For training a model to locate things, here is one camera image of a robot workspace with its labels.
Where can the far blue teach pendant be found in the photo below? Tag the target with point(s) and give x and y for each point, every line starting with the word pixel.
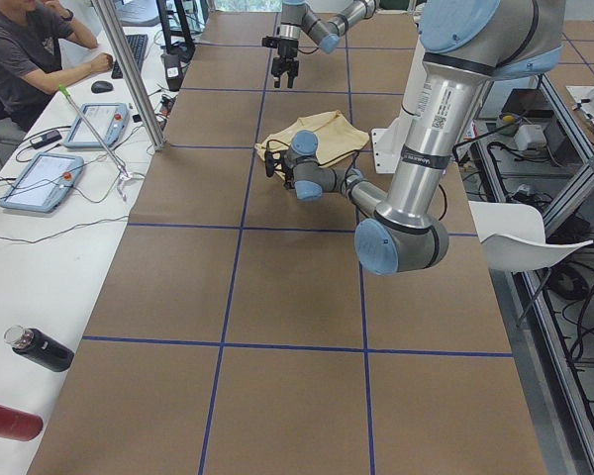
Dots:
pixel 108 119

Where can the long metal grabber stick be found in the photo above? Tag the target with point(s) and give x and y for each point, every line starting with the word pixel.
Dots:
pixel 124 174

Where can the seated person grey shirt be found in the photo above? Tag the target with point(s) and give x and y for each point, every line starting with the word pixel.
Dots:
pixel 31 70

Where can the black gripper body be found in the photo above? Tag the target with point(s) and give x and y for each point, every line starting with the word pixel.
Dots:
pixel 287 174
pixel 283 49

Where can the brown paper table cover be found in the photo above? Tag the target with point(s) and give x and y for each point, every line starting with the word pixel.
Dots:
pixel 236 332

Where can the aluminium frame post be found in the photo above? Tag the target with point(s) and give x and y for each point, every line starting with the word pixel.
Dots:
pixel 106 12

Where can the white plastic chair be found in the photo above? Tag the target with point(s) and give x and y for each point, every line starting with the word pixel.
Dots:
pixel 513 237

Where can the black insulated bottle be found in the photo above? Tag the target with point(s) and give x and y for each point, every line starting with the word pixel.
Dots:
pixel 38 347

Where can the blue teach pendant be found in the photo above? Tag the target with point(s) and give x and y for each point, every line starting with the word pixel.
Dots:
pixel 108 119
pixel 44 183

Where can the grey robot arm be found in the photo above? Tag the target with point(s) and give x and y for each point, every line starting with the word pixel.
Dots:
pixel 297 17
pixel 465 45

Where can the black computer mouse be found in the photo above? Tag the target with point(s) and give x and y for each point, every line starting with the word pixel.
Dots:
pixel 101 86

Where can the black computer keyboard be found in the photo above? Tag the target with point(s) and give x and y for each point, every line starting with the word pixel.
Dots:
pixel 137 44

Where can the near blue teach pendant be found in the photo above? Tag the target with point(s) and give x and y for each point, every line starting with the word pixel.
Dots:
pixel 44 183

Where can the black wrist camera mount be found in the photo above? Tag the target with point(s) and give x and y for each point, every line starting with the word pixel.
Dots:
pixel 270 42
pixel 273 162

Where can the red water bottle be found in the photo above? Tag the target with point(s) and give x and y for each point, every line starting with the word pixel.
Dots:
pixel 19 425

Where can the beige long-sleeve printed shirt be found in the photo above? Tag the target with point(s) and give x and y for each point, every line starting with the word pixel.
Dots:
pixel 337 137

